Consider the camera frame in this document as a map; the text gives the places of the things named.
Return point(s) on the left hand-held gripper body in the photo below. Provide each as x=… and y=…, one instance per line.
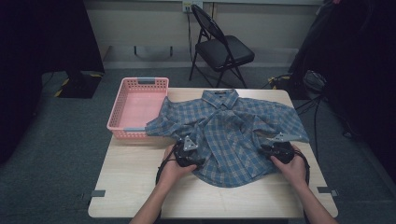
x=186, y=154

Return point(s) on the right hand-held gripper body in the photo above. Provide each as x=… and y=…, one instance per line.
x=282, y=151

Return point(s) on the blue plaid shirt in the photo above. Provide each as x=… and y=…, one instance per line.
x=227, y=130

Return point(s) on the person's right hand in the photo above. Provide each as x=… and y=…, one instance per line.
x=292, y=171

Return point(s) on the person's left hand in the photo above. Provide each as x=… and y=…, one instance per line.
x=176, y=174

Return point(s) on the grey tape strip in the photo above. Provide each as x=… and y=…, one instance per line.
x=327, y=190
x=98, y=193

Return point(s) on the pink plastic basket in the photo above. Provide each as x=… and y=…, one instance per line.
x=137, y=105

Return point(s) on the black and yellow floor device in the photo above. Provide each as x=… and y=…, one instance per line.
x=280, y=81

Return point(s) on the black folding chair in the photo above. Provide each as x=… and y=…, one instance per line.
x=224, y=51

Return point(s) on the black base with yellow tape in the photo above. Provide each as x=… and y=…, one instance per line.
x=79, y=85

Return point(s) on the dark cloth cover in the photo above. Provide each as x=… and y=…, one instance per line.
x=358, y=46

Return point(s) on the black curtain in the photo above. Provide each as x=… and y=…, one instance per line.
x=37, y=46

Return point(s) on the black wall bracket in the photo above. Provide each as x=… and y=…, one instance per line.
x=135, y=50
x=171, y=51

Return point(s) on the white wall power outlet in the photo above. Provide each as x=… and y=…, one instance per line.
x=190, y=6

